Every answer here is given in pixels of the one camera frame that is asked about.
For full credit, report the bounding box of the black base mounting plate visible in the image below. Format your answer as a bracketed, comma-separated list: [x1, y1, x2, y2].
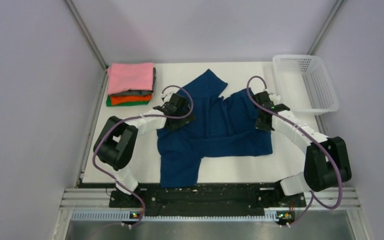
[109, 182, 307, 218]

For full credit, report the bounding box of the pink folded t shirt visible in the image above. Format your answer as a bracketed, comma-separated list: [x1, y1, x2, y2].
[107, 62, 154, 95]

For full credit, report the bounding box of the dark blue t shirt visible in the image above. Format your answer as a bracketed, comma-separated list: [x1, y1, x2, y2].
[156, 69, 273, 188]

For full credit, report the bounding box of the white plastic basket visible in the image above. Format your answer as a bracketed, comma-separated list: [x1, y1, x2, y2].
[272, 54, 340, 115]

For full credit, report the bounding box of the green folded t shirt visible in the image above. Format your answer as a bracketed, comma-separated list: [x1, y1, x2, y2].
[105, 95, 150, 108]

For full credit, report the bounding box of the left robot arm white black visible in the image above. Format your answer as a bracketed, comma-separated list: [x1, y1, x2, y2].
[92, 92, 196, 207]

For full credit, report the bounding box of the orange folded t shirt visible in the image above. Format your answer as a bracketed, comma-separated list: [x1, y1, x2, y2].
[110, 94, 153, 106]

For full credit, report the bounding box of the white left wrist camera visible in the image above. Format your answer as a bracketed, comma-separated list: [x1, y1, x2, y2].
[161, 92, 173, 103]

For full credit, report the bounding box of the grey folded t shirt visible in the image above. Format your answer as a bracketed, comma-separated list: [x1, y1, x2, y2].
[117, 67, 157, 97]

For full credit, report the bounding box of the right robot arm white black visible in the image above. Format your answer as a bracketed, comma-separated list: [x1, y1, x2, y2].
[251, 91, 352, 206]

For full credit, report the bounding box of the white slotted cable duct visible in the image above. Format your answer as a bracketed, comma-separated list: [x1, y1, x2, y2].
[71, 209, 279, 222]

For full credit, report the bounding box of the aluminium frame rail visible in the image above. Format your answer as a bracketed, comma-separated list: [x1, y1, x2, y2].
[59, 187, 361, 210]

